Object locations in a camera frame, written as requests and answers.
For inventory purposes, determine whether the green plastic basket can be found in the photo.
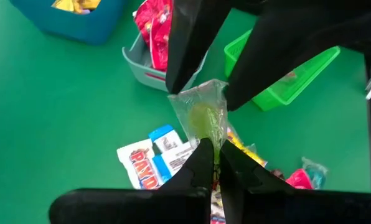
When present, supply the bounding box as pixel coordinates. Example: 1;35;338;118
223;28;341;112

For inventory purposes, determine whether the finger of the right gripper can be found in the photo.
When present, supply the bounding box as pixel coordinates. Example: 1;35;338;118
166;0;233;95
225;0;339;111

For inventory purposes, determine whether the white PayDay candy bar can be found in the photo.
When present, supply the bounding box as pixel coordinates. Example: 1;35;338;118
116;138;167;190

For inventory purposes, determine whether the dark blue plastic bin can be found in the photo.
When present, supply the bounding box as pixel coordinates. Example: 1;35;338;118
9;0;127;45

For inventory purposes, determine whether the teal candy in clear wrapper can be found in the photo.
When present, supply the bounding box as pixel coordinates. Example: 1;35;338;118
301;156;329;190

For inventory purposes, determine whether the white blue Hershey's bar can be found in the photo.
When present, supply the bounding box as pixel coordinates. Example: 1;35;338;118
151;141;202;184
148;124;184;153

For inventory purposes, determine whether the green candy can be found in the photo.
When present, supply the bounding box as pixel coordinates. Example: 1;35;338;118
167;78;230;162

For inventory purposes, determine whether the yellow Sour Patch candy pack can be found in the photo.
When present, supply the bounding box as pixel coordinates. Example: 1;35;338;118
225;127;269;169
75;0;102;12
50;0;80;14

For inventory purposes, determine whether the light teal plastic bin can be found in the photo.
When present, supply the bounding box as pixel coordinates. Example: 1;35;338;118
121;30;209;93

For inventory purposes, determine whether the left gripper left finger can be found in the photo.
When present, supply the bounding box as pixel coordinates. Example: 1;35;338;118
159;138;216;190

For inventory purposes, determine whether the pile of candy packets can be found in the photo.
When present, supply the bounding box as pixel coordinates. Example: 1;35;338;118
0;0;371;224

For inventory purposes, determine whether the red Skittles candy pack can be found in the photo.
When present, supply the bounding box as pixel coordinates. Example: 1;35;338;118
133;0;173;44
285;177;314;190
148;18;173;73

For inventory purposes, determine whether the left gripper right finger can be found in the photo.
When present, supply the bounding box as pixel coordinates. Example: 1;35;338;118
220;139;295;191

